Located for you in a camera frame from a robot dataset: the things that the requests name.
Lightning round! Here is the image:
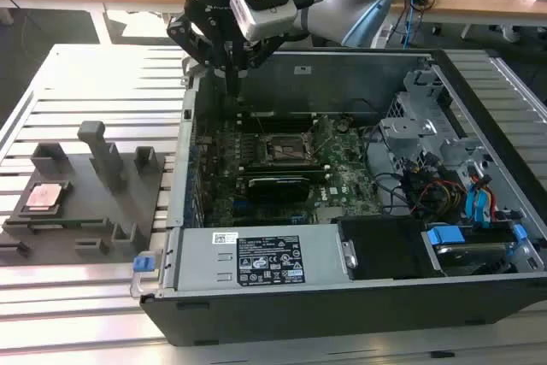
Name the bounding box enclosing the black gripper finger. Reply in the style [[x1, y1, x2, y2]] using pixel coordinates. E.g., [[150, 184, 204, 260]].
[[166, 14, 238, 97], [235, 35, 285, 97]]

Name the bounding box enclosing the silver CPU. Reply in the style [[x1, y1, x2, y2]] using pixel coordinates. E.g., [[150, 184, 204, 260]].
[[25, 183, 63, 211]]

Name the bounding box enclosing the CPU socket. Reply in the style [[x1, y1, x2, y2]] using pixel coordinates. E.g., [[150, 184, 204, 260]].
[[263, 132, 312, 166]]

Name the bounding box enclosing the black RAM stick white label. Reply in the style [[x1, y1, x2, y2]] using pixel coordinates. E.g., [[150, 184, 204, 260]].
[[237, 109, 318, 123]]

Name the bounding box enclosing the black graphics card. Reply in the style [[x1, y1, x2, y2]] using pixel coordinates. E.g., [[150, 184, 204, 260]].
[[245, 174, 313, 204]]

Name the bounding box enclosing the green motherboard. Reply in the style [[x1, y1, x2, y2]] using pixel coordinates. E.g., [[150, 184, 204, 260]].
[[191, 115, 385, 229]]

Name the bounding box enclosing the metal drive cage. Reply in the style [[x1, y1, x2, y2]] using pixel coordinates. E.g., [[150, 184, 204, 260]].
[[378, 68, 492, 178]]

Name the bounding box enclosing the silver chipset heatsink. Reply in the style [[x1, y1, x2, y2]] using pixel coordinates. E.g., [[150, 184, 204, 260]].
[[315, 206, 344, 224]]

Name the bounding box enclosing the dark grey parts rack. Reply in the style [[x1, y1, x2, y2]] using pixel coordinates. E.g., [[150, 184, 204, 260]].
[[0, 120, 168, 266]]

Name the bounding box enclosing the grey power supply unit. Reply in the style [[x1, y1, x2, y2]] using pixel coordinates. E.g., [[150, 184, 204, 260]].
[[175, 224, 345, 292]]

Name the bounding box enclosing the green RAM stick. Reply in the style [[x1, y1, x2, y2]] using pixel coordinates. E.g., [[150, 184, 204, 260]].
[[28, 220, 83, 229]]

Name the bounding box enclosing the black plastic shroud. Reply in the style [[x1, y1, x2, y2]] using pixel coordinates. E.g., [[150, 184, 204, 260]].
[[334, 214, 429, 281]]

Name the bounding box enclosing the blue case latch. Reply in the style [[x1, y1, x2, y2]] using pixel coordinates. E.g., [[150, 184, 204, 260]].
[[132, 256, 155, 274]]

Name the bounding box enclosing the blue disk carrier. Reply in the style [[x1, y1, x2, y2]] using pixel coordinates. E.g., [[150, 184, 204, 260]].
[[426, 223, 527, 260]]

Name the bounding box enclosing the black open PC case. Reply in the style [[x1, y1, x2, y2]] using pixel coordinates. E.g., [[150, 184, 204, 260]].
[[138, 46, 547, 347]]

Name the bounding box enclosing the hard disk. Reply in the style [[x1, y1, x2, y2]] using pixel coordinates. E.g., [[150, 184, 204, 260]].
[[432, 241, 516, 277]]

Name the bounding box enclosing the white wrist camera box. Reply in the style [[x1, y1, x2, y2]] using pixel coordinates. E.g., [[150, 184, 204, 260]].
[[229, 0, 299, 41]]

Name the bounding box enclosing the yellow red black wire bundle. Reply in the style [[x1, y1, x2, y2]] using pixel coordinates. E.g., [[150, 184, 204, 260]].
[[409, 179, 467, 216]]

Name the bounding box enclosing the blue flat wire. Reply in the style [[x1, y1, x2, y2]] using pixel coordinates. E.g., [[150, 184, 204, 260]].
[[464, 180, 482, 226], [480, 189, 493, 227]]

